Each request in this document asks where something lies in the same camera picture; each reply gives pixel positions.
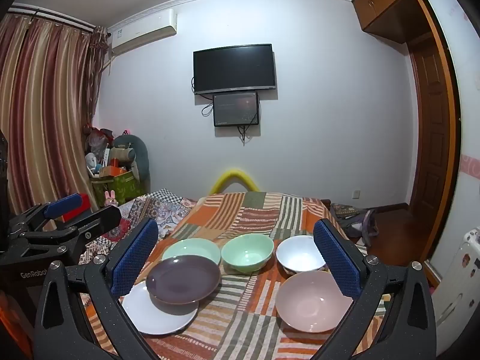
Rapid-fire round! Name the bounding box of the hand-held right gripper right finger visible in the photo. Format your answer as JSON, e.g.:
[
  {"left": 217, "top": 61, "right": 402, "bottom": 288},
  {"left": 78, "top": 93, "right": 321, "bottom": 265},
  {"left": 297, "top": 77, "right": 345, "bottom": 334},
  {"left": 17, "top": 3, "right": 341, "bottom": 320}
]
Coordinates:
[{"left": 313, "top": 218, "right": 437, "bottom": 360}]

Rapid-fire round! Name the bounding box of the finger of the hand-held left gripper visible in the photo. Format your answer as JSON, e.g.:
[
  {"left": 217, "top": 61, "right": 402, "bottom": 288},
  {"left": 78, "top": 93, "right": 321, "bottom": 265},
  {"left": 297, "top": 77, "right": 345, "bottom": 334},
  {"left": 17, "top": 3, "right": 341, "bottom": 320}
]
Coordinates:
[
  {"left": 9, "top": 193, "right": 84, "bottom": 233},
  {"left": 11, "top": 205, "right": 123, "bottom": 256}
]

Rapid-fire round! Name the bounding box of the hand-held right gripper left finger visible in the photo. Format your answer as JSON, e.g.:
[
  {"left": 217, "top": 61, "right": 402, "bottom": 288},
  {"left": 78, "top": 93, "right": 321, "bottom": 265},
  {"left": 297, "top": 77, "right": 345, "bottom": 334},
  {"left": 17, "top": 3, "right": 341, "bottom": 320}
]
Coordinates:
[{"left": 33, "top": 217, "right": 162, "bottom": 360}]

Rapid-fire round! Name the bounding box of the white bowl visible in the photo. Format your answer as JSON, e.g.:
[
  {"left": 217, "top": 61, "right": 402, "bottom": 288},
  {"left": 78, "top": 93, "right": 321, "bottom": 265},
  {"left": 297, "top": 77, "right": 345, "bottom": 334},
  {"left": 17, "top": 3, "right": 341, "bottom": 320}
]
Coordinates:
[{"left": 276, "top": 235, "right": 327, "bottom": 274}]

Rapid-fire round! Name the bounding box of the pink bowl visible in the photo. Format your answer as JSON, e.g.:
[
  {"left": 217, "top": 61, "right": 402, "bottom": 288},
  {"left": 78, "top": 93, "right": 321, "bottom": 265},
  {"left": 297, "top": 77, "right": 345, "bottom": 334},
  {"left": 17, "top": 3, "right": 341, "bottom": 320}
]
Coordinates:
[{"left": 275, "top": 271, "right": 355, "bottom": 333}]

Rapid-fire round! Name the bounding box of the purple plate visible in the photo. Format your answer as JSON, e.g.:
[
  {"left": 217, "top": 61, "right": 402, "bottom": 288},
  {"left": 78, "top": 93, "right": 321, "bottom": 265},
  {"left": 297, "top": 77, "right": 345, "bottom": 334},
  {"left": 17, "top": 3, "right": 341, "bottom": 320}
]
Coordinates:
[{"left": 145, "top": 255, "right": 221, "bottom": 305}]

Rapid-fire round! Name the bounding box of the green plate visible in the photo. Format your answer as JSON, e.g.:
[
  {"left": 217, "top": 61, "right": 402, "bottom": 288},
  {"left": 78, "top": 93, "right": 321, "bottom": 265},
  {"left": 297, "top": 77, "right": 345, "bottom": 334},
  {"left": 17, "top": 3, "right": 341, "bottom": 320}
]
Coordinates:
[{"left": 161, "top": 238, "right": 222, "bottom": 268}]

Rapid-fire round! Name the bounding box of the white plate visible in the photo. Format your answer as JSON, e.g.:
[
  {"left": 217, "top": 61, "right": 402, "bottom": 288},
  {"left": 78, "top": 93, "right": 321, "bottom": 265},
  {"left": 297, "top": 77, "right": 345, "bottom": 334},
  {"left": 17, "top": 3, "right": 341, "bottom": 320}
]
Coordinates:
[{"left": 121, "top": 280, "right": 199, "bottom": 335}]

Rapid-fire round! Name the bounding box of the green bowl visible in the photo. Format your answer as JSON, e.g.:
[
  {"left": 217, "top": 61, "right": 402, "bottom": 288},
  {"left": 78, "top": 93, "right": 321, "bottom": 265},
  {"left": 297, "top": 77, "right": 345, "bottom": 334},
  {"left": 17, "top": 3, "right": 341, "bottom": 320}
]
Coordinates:
[{"left": 221, "top": 233, "right": 275, "bottom": 274}]

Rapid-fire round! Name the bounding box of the red box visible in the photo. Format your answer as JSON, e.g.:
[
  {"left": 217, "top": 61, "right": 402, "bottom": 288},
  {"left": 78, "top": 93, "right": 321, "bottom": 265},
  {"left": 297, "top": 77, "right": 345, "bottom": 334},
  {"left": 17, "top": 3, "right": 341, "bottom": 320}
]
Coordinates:
[{"left": 61, "top": 195, "right": 93, "bottom": 224}]

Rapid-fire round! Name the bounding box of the green storage box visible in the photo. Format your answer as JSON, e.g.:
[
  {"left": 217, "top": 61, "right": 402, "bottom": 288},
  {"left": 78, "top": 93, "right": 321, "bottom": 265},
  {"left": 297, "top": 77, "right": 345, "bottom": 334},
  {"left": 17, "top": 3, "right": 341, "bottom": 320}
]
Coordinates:
[{"left": 91, "top": 170, "right": 141, "bottom": 207}]

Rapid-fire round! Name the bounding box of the grey purple backpack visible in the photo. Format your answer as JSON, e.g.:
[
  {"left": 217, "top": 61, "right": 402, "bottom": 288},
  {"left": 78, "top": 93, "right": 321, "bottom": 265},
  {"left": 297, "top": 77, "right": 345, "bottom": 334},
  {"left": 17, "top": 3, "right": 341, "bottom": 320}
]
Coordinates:
[{"left": 330, "top": 202, "right": 379, "bottom": 248}]

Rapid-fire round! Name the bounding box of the patterned patchwork quilt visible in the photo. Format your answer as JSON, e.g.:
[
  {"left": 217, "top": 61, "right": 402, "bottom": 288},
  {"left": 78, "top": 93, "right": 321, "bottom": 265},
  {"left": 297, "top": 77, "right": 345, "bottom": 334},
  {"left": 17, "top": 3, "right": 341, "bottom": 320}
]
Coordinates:
[{"left": 80, "top": 188, "right": 198, "bottom": 267}]

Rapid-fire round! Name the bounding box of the grey plush toy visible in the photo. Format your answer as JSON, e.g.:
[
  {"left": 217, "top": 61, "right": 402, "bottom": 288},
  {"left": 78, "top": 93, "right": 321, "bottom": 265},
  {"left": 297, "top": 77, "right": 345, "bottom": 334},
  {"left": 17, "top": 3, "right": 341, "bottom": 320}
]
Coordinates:
[{"left": 112, "top": 145, "right": 136, "bottom": 166}]

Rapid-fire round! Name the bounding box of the orange printed cloth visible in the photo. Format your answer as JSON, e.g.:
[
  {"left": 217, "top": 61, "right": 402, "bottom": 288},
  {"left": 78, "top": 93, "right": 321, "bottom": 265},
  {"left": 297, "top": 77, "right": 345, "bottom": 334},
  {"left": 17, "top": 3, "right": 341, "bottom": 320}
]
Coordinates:
[{"left": 0, "top": 289, "right": 35, "bottom": 360}]

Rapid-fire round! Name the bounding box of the clear plastic bag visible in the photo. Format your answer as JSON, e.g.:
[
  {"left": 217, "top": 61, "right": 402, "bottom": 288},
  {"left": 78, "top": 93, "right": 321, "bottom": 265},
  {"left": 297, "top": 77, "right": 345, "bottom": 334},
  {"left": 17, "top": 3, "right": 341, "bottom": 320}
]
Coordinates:
[{"left": 85, "top": 127, "right": 114, "bottom": 158}]

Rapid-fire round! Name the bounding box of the striped red gold curtain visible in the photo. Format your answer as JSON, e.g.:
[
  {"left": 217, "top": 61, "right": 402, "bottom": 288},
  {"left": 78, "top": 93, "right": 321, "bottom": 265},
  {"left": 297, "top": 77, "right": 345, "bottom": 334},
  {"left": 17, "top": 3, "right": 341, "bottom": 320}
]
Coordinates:
[{"left": 0, "top": 13, "right": 113, "bottom": 218}]

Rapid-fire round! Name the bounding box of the yellow foam tube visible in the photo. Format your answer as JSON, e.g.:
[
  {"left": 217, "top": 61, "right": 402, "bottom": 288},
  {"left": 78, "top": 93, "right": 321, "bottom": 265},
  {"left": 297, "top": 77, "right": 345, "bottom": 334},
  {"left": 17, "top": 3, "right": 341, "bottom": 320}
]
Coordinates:
[{"left": 209, "top": 169, "right": 261, "bottom": 196}]

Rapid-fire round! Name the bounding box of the brown wooden door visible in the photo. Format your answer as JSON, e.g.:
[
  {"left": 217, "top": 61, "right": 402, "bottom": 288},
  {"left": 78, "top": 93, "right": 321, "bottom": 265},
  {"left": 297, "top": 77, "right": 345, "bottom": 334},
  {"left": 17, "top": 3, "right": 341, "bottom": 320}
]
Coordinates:
[{"left": 407, "top": 34, "right": 457, "bottom": 263}]

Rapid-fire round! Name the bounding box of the dark curtain rod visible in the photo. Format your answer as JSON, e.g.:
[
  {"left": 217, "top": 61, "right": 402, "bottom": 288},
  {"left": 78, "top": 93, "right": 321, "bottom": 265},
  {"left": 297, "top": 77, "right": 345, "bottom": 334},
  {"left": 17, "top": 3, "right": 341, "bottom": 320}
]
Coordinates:
[{"left": 7, "top": 3, "right": 109, "bottom": 34}]

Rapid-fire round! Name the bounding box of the white air conditioner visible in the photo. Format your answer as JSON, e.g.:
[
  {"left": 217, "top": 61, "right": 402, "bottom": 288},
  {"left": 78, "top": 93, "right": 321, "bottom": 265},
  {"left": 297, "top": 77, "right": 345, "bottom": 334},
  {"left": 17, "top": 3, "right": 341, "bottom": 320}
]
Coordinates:
[{"left": 108, "top": 8, "right": 178, "bottom": 57}]

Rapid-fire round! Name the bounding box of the wooden overhead cabinet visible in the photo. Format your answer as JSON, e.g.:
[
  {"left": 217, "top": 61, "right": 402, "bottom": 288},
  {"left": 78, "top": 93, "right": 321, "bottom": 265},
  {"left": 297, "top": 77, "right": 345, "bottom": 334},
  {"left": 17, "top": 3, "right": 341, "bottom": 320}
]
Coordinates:
[{"left": 352, "top": 0, "right": 439, "bottom": 44}]

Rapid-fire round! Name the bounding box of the small black wall monitor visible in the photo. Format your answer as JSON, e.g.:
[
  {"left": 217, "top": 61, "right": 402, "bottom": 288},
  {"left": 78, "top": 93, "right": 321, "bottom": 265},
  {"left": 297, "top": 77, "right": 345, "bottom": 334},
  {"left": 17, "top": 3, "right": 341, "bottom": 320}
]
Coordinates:
[{"left": 212, "top": 91, "right": 260, "bottom": 127}]

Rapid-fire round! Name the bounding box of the black wall television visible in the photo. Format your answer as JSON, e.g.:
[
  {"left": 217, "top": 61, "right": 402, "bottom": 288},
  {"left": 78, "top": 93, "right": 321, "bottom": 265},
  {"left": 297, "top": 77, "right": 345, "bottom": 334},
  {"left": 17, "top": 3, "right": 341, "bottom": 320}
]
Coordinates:
[{"left": 193, "top": 44, "right": 277, "bottom": 95}]

